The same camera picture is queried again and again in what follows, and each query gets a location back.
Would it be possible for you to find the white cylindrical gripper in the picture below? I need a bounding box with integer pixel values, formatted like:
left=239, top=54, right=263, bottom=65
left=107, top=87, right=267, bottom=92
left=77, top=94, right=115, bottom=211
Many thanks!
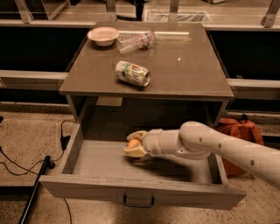
left=123, top=129, right=163, bottom=158

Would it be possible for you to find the orange fruit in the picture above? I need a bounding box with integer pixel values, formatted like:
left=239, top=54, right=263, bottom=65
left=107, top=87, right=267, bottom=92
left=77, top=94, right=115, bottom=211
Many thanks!
left=128, top=139, right=140, bottom=147

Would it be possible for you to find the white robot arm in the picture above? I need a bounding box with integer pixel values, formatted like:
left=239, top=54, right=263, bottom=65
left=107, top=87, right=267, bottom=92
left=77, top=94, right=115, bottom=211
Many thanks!
left=123, top=122, right=280, bottom=188

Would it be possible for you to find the open grey top drawer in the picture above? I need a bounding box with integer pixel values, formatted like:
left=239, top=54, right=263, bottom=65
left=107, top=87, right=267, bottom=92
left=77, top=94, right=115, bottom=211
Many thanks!
left=38, top=100, right=247, bottom=211

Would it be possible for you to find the white green soda can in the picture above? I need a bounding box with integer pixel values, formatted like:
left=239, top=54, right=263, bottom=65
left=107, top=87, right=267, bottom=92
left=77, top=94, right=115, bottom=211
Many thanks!
left=115, top=60, right=151, bottom=87

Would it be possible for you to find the black power adapter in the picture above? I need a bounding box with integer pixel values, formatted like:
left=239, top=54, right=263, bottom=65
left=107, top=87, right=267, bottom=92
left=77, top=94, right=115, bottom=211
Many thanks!
left=60, top=136, right=70, bottom=151

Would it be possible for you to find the black pole on floor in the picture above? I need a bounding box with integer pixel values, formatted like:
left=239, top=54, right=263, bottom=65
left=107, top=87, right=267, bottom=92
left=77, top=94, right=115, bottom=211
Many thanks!
left=18, top=156, right=51, bottom=224

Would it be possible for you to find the clear plastic water bottle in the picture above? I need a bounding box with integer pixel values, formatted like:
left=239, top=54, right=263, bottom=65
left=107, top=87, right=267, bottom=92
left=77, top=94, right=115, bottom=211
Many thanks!
left=116, top=32, right=157, bottom=53

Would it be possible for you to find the orange backpack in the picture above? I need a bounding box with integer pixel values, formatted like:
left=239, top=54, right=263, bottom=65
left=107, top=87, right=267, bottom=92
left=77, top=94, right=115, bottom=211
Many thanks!
left=216, top=115, right=264, bottom=177

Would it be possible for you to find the white paper bowl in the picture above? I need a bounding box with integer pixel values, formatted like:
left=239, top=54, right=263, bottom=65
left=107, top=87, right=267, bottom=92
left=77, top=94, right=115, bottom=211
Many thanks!
left=87, top=27, right=119, bottom=46

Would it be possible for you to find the black drawer handle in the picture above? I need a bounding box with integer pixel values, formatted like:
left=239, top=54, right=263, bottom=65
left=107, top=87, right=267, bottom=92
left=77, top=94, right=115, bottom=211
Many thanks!
left=122, top=195, right=155, bottom=208

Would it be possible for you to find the black floor cable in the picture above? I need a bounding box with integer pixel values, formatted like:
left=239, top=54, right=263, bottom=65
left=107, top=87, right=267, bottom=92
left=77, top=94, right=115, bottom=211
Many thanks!
left=0, top=119, right=76, bottom=224

